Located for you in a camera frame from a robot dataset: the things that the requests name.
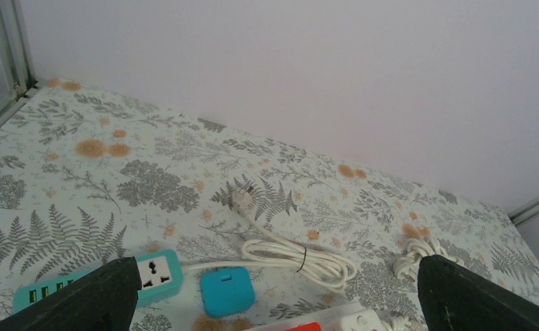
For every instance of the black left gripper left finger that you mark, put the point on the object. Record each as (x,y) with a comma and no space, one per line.
(104,299)

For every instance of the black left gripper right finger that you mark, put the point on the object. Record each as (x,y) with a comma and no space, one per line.
(455,298)

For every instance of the white tiger cube socket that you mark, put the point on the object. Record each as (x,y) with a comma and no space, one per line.
(364,320)

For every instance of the orange cube socket adapter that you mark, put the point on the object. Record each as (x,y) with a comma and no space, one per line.
(312,326)

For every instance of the cyan flat plug adapter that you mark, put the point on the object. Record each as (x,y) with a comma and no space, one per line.
(226,292)

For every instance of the teal power strip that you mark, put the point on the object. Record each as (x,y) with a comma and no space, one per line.
(161,278)

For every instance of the white long power strip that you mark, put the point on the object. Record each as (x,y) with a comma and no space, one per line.
(328,319)

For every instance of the floral patterned table mat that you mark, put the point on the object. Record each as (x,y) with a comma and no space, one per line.
(88,176)

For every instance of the aluminium corner frame rail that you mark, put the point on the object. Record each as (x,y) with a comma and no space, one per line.
(16,75)

